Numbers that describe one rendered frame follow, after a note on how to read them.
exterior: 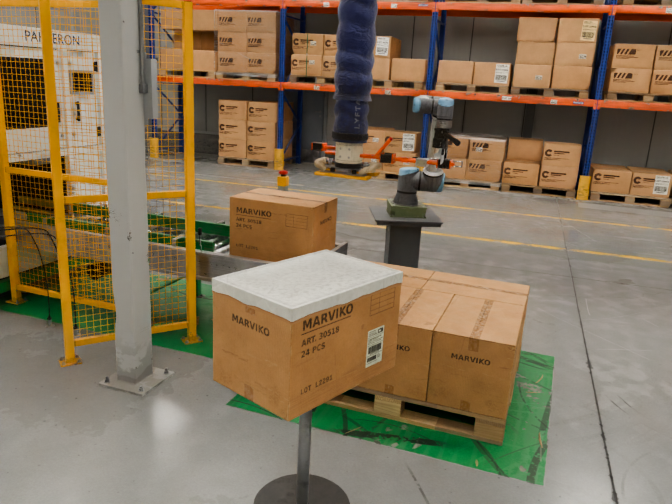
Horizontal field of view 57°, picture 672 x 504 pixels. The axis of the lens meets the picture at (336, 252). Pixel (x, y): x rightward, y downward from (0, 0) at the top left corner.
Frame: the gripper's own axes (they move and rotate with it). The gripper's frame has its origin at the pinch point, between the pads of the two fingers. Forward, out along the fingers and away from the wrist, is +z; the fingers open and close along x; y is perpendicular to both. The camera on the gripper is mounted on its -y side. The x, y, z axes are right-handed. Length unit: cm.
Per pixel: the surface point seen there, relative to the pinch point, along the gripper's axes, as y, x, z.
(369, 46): 49, 7, -64
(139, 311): 140, 105, 84
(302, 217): 81, 20, 40
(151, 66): 135, 95, -45
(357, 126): 52, 9, -18
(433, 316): -14, 63, 73
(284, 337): 10, 199, 37
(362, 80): 51, 10, -44
